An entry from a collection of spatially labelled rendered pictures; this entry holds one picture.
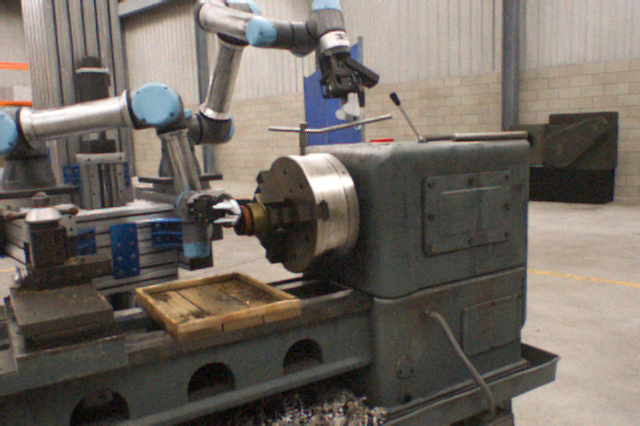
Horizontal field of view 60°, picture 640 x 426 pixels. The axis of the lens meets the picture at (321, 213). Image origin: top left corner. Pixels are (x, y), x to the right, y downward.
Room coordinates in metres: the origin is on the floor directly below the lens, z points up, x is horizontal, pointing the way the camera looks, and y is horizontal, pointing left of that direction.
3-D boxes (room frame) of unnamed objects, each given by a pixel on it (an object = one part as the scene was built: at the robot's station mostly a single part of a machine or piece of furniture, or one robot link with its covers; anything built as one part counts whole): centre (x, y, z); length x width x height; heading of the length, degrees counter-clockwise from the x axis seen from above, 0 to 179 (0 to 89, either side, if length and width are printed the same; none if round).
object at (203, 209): (1.47, 0.30, 1.10); 0.12 x 0.09 x 0.08; 30
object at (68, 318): (1.18, 0.59, 0.95); 0.43 x 0.17 x 0.05; 32
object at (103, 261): (1.25, 0.60, 0.99); 0.20 x 0.10 x 0.05; 122
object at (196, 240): (1.62, 0.37, 1.00); 0.11 x 0.08 x 0.11; 7
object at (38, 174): (1.68, 0.88, 1.21); 0.15 x 0.15 x 0.10
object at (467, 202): (1.72, -0.28, 1.06); 0.59 x 0.48 x 0.39; 122
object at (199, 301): (1.35, 0.28, 0.89); 0.36 x 0.30 x 0.04; 32
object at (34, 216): (1.23, 0.62, 1.13); 0.08 x 0.08 x 0.03
